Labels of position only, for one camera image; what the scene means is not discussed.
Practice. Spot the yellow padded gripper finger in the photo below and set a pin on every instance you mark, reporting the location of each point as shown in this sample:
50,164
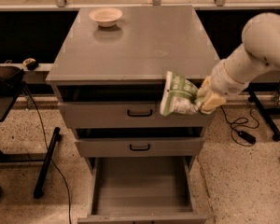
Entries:
205,90
204,107

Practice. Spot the foam-padded gripper body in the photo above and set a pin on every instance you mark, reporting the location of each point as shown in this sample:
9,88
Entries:
224,80

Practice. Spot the green jalapeno chip bag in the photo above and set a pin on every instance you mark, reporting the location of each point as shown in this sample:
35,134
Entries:
179,96

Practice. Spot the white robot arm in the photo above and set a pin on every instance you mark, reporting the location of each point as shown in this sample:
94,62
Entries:
258,54

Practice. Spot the grey drawer cabinet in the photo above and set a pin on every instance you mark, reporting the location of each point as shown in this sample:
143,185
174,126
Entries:
136,53

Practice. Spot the grey open bottom drawer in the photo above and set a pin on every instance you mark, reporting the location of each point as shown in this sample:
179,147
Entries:
141,190

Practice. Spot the grey middle drawer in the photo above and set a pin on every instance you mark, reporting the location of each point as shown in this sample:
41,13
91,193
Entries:
139,142

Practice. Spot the grey top drawer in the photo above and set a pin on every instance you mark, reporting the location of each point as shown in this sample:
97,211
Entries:
104,107

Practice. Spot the black stand leg right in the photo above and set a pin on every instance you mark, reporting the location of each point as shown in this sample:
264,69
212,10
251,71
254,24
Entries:
254,99

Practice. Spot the white paper bowl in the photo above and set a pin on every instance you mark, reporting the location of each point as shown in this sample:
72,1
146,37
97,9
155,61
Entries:
105,16

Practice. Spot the yellow black tape measure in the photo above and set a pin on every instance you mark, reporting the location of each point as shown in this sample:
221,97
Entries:
30,63

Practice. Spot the black table base leg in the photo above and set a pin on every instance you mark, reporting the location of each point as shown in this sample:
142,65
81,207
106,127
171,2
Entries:
56,137

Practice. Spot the dark side table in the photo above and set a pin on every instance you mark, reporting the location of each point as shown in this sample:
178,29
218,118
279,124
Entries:
6,103

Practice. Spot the black device on table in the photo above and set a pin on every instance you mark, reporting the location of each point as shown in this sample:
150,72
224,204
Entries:
10,79

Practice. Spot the black power adapter with cable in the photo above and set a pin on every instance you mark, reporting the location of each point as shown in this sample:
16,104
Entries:
239,128

